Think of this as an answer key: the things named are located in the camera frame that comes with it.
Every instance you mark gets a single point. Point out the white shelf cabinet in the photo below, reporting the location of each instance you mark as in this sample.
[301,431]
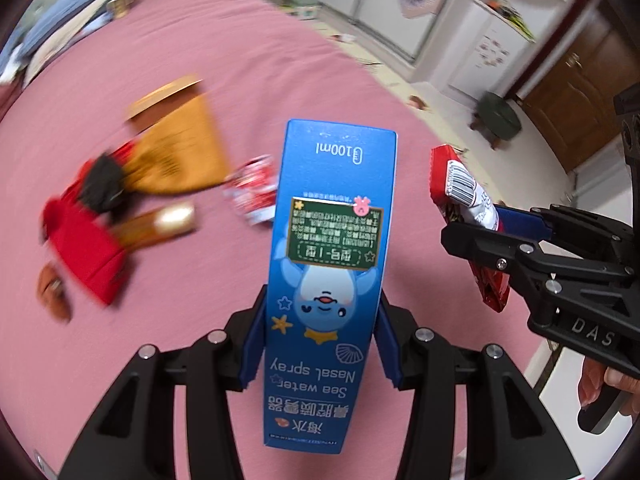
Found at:
[479,46]

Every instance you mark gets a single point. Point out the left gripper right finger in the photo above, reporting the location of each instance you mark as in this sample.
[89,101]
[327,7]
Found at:
[509,433]

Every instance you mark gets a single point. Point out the amber gold bottle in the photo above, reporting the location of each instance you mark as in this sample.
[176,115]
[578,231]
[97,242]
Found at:
[156,226]

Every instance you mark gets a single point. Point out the mustard yellow drawstring bag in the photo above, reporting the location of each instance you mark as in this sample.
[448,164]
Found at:
[181,153]

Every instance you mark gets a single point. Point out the brown knitted sock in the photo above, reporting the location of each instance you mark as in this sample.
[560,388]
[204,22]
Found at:
[50,291]

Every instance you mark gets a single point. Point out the pink bed sheet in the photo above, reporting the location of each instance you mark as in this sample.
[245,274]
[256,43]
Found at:
[255,68]

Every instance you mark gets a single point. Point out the dark green stool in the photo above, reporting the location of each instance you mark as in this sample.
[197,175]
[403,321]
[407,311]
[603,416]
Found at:
[494,119]

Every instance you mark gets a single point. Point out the blue pillow right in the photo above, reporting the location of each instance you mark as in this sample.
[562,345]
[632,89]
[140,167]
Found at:
[57,15]

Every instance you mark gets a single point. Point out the cream pillow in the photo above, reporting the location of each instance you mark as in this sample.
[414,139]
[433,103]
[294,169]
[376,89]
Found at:
[84,23]

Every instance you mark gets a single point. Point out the red zipper pouch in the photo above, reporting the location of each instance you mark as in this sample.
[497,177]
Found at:
[88,251]

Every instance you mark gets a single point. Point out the red snack wrapper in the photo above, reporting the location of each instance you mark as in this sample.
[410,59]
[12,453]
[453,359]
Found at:
[252,190]
[459,197]

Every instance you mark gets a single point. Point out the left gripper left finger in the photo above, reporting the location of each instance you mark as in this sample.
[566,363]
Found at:
[130,433]

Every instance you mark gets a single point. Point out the brown wooden door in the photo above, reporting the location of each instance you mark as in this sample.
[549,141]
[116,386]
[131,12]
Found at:
[568,90]

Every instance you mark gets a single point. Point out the green white storage box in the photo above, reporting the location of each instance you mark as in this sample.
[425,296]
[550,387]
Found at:
[300,6]

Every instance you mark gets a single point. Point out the blue nasal spray box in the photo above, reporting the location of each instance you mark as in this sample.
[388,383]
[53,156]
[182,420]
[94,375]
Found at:
[329,244]

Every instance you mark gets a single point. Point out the red knotted cloth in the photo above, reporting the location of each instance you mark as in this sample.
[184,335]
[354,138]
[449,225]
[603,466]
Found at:
[120,154]

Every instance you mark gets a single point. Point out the black fuzzy sock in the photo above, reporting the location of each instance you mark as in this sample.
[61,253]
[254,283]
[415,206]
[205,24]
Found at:
[103,188]

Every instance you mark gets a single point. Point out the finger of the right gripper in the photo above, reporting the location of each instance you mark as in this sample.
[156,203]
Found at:
[501,259]
[583,233]

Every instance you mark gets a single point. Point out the gold cardboard box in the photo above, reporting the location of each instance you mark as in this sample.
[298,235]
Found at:
[165,92]

